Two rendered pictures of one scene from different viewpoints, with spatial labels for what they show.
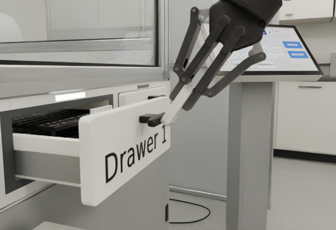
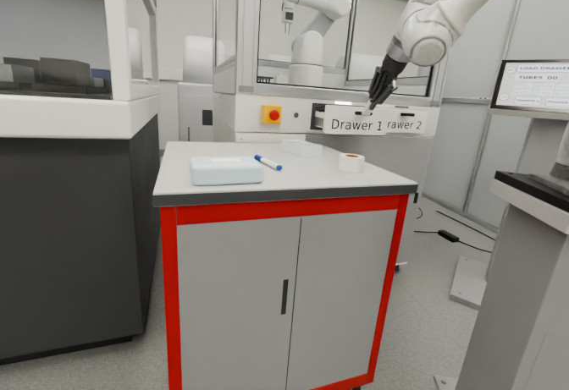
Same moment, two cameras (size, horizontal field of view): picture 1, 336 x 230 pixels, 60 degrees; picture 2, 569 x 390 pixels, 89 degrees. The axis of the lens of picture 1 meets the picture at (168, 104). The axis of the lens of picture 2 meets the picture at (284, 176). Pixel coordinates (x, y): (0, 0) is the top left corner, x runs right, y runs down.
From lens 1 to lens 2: 86 cm
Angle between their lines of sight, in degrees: 51
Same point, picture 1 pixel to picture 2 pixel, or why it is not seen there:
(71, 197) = (336, 145)
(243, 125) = (524, 160)
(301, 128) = not seen: outside the picture
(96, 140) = (328, 112)
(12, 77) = (317, 92)
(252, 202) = not seen: hidden behind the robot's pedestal
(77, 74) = (348, 94)
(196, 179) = not seen: hidden behind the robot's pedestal
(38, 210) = (320, 140)
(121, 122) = (344, 110)
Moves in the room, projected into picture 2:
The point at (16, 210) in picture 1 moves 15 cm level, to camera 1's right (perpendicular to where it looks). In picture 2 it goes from (312, 136) to (338, 142)
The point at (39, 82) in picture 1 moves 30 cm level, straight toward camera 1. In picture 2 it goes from (328, 95) to (298, 92)
